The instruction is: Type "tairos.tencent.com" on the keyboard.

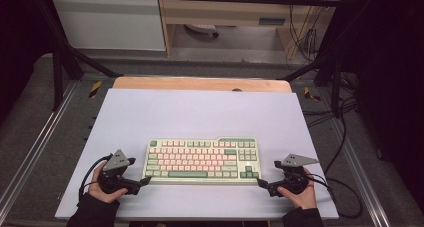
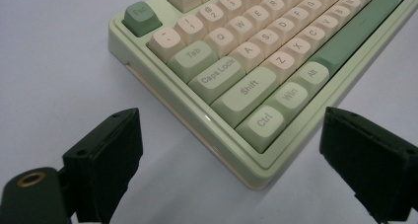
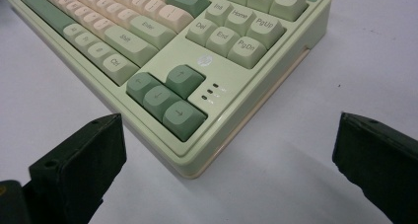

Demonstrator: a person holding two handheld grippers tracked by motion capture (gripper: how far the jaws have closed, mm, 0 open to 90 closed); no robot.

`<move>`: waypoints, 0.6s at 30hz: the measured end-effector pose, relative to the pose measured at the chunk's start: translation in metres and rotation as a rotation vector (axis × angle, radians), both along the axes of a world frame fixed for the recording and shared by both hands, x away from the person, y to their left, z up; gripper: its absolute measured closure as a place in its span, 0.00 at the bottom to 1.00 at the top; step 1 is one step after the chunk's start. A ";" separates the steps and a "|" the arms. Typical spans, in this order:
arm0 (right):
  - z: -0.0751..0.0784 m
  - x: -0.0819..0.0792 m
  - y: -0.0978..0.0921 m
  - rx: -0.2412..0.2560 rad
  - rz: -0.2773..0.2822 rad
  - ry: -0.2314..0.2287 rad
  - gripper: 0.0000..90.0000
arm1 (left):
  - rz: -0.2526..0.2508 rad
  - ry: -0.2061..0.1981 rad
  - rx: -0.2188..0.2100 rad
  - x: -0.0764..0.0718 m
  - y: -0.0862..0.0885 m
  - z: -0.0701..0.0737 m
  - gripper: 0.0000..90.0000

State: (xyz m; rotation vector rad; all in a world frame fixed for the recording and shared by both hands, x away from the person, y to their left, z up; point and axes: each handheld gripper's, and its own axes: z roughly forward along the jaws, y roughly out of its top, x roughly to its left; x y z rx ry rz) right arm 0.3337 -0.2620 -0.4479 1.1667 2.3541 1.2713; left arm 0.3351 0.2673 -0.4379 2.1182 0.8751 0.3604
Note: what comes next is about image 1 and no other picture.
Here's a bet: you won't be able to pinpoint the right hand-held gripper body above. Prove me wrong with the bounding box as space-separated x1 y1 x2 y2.
268 153 320 198

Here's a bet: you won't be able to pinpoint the person's left hand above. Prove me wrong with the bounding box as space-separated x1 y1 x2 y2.
88 160 129 205

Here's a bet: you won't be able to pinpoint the hanging cable bundle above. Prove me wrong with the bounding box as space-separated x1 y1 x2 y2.
288 3 330 63

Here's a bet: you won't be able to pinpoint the black floor cables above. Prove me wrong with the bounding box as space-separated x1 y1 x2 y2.
301 71 360 175

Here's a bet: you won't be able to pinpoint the right hand-held gripper cable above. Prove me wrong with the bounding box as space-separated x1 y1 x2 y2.
305 172 364 220

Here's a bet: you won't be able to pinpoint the light wooden desk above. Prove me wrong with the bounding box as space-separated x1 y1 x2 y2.
156 0 344 60

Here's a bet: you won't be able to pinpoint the yellow and black tape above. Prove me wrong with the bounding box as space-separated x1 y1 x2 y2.
303 86 322 102
88 80 103 99

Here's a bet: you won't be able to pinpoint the black metal stand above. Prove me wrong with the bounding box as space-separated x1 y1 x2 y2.
33 0 124 112
281 36 345 119

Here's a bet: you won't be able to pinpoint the person's right hand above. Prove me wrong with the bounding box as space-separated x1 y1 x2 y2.
277 168 318 211

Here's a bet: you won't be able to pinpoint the aluminium floor rail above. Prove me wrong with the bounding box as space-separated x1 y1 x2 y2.
328 120 392 227
0 81 80 215

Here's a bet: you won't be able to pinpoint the dark curtain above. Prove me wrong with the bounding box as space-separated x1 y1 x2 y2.
343 0 424 215
0 0 55 121

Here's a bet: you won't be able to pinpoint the left hand-held gripper cable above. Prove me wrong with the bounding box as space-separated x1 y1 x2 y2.
77 154 113 205

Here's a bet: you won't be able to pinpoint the wooden table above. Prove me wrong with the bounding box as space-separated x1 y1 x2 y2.
112 76 293 94

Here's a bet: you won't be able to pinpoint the hand-held gripper cable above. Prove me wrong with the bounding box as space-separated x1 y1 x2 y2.
77 154 113 205
305 172 364 220

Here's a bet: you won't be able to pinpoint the green and pink keyboard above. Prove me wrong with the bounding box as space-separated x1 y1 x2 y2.
142 137 263 187

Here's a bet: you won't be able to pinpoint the white chair base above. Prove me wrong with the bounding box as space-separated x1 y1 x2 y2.
184 23 220 39

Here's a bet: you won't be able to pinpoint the white table board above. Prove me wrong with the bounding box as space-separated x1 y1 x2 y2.
54 88 340 221

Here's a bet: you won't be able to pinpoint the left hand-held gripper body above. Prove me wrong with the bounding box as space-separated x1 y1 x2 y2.
97 149 141 196

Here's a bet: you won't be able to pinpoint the white cabinet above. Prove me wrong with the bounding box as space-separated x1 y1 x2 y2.
51 0 167 52

